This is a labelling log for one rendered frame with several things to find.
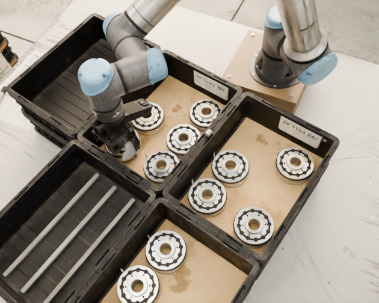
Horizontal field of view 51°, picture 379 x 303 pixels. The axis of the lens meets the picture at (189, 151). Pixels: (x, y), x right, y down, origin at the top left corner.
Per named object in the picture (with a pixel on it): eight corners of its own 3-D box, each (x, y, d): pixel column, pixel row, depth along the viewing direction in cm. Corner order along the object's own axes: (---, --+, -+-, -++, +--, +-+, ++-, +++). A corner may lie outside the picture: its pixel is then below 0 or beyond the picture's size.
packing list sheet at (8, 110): (31, 48, 160) (30, 47, 160) (79, 65, 154) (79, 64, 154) (-24, 109, 146) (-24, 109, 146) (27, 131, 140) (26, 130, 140)
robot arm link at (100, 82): (119, 74, 84) (80, 88, 82) (129, 105, 93) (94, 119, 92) (107, 49, 88) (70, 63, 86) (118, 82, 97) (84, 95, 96)
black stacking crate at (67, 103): (102, 38, 146) (94, 13, 136) (166, 73, 136) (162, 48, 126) (20, 112, 131) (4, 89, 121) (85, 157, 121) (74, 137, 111)
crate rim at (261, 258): (244, 94, 117) (245, 89, 115) (340, 144, 107) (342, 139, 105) (160, 198, 102) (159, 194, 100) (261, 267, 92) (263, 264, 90)
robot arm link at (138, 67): (149, 29, 93) (104, 45, 91) (168, 60, 87) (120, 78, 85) (154, 54, 99) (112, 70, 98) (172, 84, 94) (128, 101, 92)
